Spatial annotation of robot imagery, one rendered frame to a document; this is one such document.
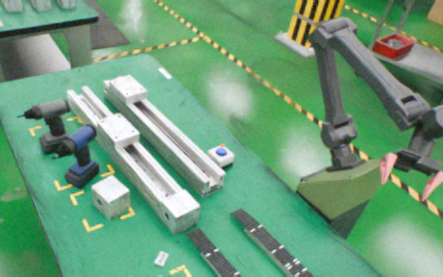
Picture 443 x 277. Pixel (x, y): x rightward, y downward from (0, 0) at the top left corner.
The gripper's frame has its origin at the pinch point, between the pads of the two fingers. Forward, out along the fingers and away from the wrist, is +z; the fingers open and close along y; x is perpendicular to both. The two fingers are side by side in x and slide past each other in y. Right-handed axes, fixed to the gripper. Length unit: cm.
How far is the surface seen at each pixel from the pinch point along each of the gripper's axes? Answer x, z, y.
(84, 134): 15, 19, -95
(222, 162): 41, -3, -52
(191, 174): 35, 9, -59
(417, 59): 215, -239, 24
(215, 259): 24, 35, -36
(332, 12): 221, -270, -62
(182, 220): 25, 29, -52
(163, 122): 43, -9, -83
